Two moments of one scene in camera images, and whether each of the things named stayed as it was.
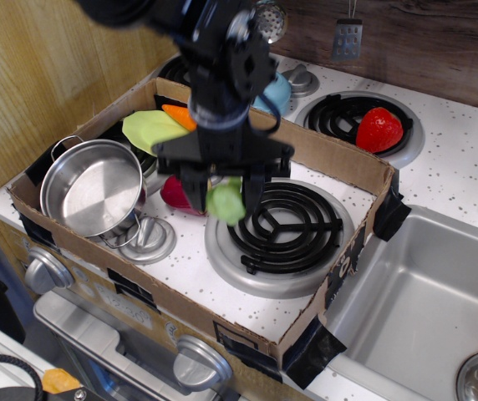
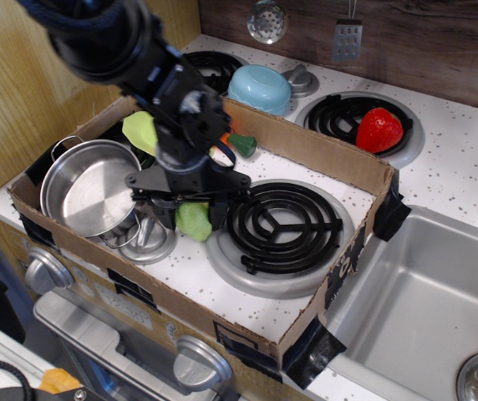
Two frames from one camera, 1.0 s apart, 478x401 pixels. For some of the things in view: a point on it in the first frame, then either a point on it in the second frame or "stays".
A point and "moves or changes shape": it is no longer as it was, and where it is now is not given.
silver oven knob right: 200,365 stays
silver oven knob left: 46,271 stays
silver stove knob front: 149,241 stays
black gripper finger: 253,186 to 218,213
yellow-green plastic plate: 146,129 stays
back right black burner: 339,114 stays
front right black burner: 295,241 stays
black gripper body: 223,149 to 210,182
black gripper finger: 195,183 to 166,210
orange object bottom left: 56,381 stays
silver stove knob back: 302,82 stays
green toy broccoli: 226,201 moves or changes shape
